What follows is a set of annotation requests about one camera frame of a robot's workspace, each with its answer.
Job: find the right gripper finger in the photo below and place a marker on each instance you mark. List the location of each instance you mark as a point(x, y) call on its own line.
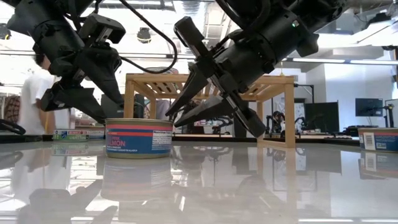
point(196, 84)
point(208, 112)

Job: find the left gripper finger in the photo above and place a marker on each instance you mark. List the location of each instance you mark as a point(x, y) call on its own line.
point(102, 71)
point(71, 99)

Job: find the blue label pink salmon can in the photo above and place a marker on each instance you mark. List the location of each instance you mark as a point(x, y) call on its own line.
point(384, 141)
point(138, 140)
point(96, 132)

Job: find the black background robot arm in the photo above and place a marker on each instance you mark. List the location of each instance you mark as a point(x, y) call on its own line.
point(275, 121)
point(300, 123)

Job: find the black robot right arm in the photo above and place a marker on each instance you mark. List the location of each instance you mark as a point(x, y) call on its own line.
point(311, 12)

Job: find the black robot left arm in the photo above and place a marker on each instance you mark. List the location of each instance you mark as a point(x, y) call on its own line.
point(37, 18)

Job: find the wooden slatted shelf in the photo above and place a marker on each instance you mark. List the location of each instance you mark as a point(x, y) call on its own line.
point(289, 112)

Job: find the person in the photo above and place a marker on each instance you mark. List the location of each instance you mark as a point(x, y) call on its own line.
point(34, 93)

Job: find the long ceiling light bar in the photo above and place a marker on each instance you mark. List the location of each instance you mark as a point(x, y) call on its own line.
point(311, 60)

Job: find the black boom stand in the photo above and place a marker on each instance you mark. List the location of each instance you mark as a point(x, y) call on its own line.
point(389, 116)

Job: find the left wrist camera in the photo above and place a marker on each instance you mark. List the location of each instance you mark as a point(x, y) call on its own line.
point(102, 28)

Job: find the black ceiling dome camera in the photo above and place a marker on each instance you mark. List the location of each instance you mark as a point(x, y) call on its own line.
point(144, 35)

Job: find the patterned wall tapestry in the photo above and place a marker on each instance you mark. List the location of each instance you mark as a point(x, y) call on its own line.
point(11, 109)

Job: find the corrugated silver ceiling duct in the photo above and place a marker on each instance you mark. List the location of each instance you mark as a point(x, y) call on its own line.
point(194, 7)

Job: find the dark wall screen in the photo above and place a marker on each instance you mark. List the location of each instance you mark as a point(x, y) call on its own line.
point(369, 107)

